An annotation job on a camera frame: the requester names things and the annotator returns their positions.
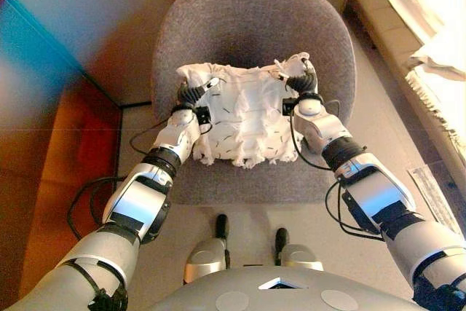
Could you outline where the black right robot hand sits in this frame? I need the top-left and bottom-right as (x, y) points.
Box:
(278, 58), (320, 99)

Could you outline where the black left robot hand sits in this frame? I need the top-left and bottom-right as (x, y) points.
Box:
(176, 76), (221, 110)

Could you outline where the white fringed cushion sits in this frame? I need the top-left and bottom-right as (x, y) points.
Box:
(175, 52), (316, 169)

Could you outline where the grey fabric armchair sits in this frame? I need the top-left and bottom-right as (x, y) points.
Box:
(151, 0), (356, 206)

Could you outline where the beige bed base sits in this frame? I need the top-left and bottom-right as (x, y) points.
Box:
(350, 0), (466, 151)

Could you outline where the dark red cabinet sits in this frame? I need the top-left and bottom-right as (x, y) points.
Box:
(0, 0), (124, 301)

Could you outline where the black left robot foot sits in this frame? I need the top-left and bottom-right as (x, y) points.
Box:
(216, 213), (229, 242)

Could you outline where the black robot foot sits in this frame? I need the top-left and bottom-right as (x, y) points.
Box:
(216, 213), (229, 242)
(275, 227), (288, 265)

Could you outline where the fringed bed blanket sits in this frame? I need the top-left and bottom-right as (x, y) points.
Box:
(371, 0), (466, 181)

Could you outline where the black right robot foot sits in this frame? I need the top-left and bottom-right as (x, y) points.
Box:
(275, 227), (288, 265)

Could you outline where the silver left robot leg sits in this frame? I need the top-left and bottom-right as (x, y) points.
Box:
(183, 240), (227, 285)

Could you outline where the silver robot leg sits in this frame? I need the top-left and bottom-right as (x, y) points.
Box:
(183, 240), (227, 285)
(282, 243), (325, 272)

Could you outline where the patterned paper sheet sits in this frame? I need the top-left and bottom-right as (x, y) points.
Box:
(406, 164), (465, 235)

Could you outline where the silver right robot leg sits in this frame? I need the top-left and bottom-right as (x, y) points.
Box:
(282, 243), (325, 272)

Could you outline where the grey robot torso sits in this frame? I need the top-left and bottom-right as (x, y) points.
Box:
(145, 266), (419, 311)

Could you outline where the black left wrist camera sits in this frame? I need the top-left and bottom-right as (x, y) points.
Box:
(194, 106), (213, 127)

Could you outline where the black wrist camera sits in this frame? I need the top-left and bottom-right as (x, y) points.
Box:
(194, 106), (213, 127)
(281, 96), (298, 117)

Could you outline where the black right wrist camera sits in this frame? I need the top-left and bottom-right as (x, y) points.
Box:
(281, 96), (298, 117)

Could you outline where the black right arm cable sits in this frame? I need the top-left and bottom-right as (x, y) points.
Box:
(288, 98), (387, 243)

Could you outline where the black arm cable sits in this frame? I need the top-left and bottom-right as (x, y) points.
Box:
(66, 120), (215, 242)
(288, 98), (387, 243)

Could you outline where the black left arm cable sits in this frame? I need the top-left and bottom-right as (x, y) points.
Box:
(66, 120), (215, 242)

